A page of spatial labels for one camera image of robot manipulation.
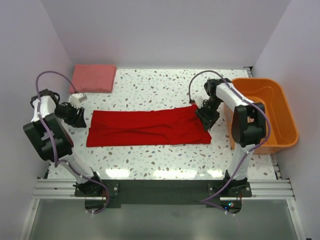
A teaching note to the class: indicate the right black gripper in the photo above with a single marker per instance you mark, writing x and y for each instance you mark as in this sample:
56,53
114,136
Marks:
207,114

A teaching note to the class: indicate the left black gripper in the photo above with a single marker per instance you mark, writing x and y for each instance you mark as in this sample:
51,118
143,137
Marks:
74,115

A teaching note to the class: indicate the red t-shirt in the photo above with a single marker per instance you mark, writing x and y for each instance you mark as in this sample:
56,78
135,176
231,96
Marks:
178,126

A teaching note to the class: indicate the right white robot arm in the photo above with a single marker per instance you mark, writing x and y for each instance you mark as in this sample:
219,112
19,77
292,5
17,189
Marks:
248,128

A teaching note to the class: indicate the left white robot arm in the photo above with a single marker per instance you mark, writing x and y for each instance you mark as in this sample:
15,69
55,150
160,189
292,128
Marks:
52,142

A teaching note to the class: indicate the folded pink t-shirt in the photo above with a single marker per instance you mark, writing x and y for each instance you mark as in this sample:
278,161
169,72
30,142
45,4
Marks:
94,78

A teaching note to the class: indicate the orange plastic basket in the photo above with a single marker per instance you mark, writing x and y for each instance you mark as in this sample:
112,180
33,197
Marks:
284,133

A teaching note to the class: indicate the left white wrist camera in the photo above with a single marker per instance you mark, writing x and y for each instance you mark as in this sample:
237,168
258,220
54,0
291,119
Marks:
76,99

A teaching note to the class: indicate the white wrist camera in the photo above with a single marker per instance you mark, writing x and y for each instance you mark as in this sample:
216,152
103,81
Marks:
197,101
76,99

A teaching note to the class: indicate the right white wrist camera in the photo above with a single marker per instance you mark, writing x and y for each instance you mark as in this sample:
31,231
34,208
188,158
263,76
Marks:
197,101

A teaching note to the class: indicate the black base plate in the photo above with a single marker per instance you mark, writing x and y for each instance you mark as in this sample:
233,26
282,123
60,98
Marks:
163,192

